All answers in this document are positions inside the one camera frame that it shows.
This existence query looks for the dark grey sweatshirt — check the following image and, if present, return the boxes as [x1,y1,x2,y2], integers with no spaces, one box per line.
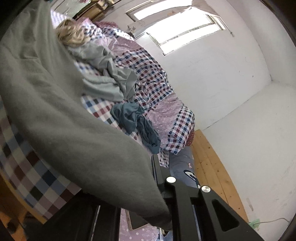
[1,1,172,230]

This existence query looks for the teal blue garment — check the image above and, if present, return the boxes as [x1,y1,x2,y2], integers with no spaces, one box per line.
[110,102,161,154]

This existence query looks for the light grey-green garment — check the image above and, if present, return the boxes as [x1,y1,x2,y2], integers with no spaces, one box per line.
[67,42,137,102]

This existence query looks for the plaid and lilac bedspread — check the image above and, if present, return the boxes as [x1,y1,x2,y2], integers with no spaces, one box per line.
[0,9,196,241]

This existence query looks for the window with curtain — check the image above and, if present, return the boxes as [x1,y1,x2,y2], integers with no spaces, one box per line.
[125,1,232,55]

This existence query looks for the beige crumpled garment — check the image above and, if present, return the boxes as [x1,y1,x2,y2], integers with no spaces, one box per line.
[55,19,91,47]

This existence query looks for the stacked cardboard boxes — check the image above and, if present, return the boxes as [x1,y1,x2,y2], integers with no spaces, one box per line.
[91,0,121,15]

